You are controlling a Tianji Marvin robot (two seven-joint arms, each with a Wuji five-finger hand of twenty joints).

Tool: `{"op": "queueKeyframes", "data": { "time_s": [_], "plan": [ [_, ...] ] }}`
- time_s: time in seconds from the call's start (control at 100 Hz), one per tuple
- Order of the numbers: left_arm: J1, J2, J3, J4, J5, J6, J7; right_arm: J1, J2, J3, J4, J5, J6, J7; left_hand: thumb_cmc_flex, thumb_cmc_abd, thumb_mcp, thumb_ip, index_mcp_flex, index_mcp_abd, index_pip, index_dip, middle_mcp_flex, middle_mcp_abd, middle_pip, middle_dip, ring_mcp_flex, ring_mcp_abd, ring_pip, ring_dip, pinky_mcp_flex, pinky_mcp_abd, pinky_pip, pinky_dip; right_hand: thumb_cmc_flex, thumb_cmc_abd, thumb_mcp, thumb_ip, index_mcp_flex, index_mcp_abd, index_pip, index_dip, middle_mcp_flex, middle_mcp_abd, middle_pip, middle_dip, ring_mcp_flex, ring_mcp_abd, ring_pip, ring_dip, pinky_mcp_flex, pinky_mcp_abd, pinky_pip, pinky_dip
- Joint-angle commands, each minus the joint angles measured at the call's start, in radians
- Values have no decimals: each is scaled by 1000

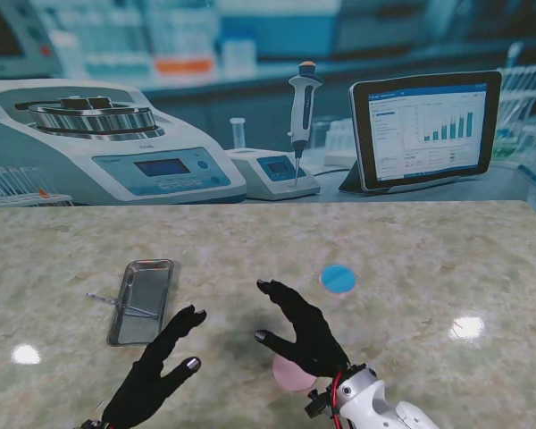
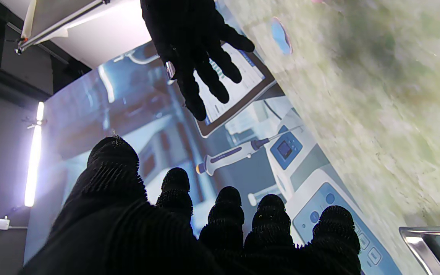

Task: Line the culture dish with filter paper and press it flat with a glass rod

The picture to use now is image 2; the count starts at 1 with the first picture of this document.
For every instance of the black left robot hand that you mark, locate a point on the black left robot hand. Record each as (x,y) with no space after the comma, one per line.
(128,236)

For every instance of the pink culture dish lid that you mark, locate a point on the pink culture dish lid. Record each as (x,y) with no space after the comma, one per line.
(318,1)

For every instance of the stainless steel tray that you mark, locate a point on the stainless steel tray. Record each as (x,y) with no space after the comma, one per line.
(414,244)

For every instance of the black spring clamp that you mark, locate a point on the black spring clamp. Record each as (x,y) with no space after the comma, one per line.
(36,123)
(20,47)

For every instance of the printed laboratory backdrop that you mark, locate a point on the printed laboratory backdrop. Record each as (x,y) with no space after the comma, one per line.
(90,114)

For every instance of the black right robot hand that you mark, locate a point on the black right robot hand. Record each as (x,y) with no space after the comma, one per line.
(185,34)

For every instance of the blue round filter paper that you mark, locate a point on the blue round filter paper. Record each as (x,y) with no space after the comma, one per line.
(280,36)

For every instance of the white junction box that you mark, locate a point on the white junction box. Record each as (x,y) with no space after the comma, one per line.
(3,223)

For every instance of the white overhead canopy frame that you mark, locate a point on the white overhead canopy frame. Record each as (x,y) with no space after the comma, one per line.
(101,34)

